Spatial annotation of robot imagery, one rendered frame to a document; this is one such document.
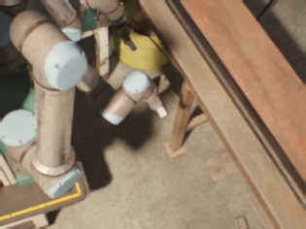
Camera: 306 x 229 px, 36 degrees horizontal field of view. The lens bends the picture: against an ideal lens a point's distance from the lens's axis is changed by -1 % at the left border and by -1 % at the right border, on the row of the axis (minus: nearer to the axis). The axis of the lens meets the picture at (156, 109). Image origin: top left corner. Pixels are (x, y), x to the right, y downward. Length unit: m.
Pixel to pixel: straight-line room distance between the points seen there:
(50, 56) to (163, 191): 1.62
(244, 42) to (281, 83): 0.26
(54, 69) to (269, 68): 1.21
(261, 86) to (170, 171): 0.87
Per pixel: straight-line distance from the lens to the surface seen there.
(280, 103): 2.08
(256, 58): 2.17
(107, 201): 2.64
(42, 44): 1.20
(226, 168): 2.75
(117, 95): 1.72
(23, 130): 1.73
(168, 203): 2.65
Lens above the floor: 2.52
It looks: 61 degrees down
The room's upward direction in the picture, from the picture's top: 8 degrees clockwise
